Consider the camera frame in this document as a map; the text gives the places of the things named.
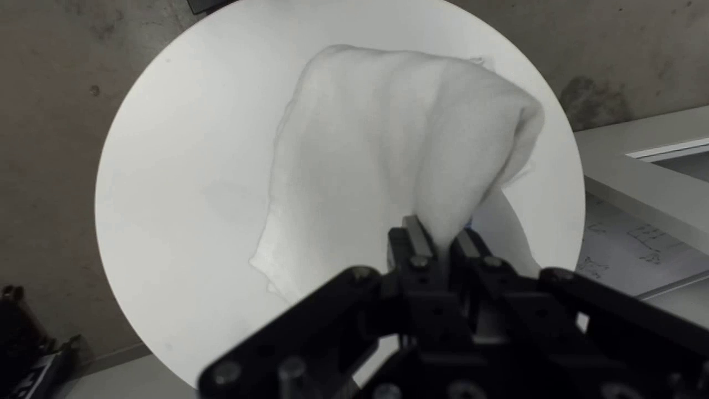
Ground white sheet with sketches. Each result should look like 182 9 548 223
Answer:
573 193 709 298

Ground white towel with blue stripes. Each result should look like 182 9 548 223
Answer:
251 41 549 305

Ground black equipment frame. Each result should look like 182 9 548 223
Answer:
0 283 85 399

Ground white room door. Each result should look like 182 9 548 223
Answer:
573 103 709 257

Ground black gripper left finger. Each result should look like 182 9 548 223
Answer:
197 214 445 399

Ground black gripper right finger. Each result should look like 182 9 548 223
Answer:
449 227 709 399

